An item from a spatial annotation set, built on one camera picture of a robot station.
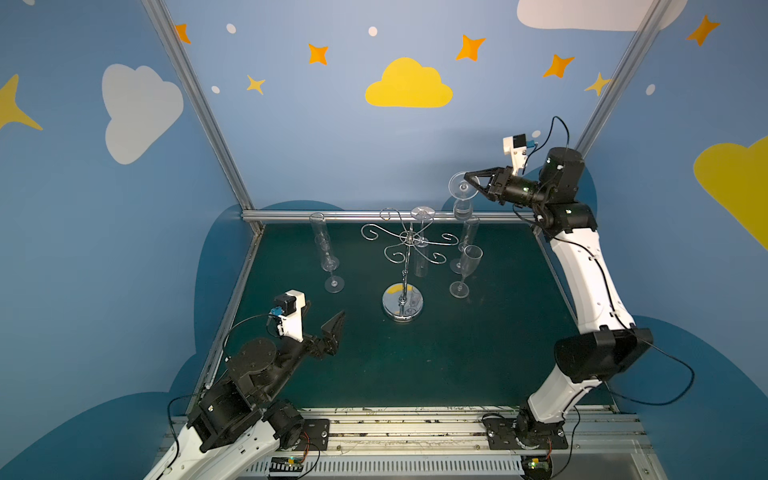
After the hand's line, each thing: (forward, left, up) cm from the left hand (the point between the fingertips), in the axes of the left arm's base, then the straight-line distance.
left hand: (324, 305), depth 63 cm
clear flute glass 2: (+26, +5, -31) cm, 41 cm away
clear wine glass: (+23, -38, -10) cm, 46 cm away
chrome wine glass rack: (+19, -19, -30) cm, 40 cm away
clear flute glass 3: (+28, -24, -12) cm, 39 cm away
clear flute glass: (+26, +5, -17) cm, 31 cm away
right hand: (+25, -31, +16) cm, 43 cm away
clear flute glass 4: (+35, -40, -13) cm, 55 cm away
